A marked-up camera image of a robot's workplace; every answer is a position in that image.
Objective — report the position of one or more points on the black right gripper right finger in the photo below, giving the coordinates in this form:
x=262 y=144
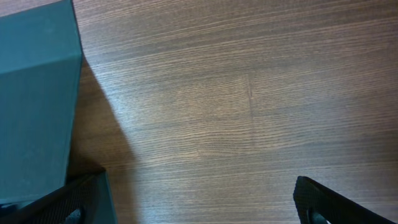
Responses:
x=317 y=204

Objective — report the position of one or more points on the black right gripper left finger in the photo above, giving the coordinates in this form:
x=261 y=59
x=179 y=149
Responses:
x=72 y=203

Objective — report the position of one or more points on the black box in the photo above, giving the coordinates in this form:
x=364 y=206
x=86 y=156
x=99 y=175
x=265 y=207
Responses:
x=41 y=60

